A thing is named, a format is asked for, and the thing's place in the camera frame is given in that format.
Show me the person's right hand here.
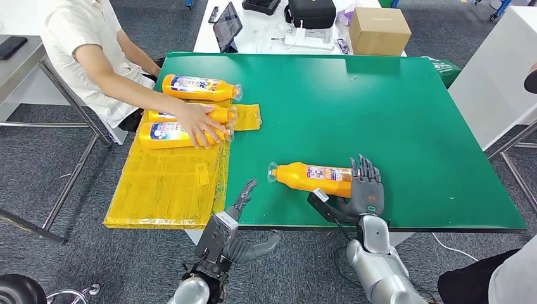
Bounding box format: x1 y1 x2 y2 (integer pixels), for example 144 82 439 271
174 103 227 148

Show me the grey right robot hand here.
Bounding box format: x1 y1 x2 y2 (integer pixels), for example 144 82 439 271
335 154 386 218

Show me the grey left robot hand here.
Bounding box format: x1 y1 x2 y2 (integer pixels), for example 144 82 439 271
218 179 282 265

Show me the orange detergent bottle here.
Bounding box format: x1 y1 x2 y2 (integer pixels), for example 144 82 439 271
137 122 234 151
267 161 357 199
148 103 237 125
161 74 243 103

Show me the white table leg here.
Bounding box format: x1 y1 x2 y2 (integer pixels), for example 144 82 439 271
388 232 414 247

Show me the yellow taped cardboard sheet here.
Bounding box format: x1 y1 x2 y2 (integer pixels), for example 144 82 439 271
103 92 262 231

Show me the green table mat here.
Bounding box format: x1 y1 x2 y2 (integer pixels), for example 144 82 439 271
154 51 529 234

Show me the black tablet on stand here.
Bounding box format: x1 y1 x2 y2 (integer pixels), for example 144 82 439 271
212 2 243 53

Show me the white desk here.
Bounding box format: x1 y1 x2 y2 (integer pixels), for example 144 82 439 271
193 0 408 58

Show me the flat black case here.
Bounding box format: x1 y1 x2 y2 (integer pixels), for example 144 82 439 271
242 0 282 16

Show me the white power strip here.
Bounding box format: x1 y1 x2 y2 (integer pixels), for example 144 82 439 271
270 21 336 51

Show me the green shopping bag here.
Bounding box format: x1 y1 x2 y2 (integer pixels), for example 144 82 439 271
426 56 462 89

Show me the person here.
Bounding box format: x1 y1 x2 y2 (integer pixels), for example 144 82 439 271
437 234 537 304
41 0 227 148

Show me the chrome stool base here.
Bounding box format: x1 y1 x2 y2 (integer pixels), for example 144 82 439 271
45 282 101 304

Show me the black zip bag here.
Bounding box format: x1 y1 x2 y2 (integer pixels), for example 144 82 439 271
284 0 338 30

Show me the brown cardboard box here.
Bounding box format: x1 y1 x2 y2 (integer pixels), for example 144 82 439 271
348 7 412 58

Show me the white table with metal legs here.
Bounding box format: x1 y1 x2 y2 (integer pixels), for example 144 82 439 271
448 4 537 213

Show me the purple plastic packet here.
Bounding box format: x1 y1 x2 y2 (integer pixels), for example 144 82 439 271
335 7 357 26

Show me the grey metal table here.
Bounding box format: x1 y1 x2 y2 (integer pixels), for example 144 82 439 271
0 34 113 245

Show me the black round stool seat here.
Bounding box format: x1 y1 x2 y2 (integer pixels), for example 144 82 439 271
0 273 47 304

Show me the blue chair base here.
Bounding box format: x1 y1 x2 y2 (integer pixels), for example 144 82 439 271
474 0 514 21

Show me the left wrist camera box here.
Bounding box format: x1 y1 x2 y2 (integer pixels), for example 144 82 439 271
194 212 239 269

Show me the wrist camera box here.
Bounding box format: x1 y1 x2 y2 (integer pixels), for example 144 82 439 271
306 189 357 225
194 212 239 269

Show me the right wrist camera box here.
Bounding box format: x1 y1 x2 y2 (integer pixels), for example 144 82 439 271
306 189 357 225

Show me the white floor cable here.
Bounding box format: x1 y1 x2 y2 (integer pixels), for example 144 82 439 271
432 233 477 262

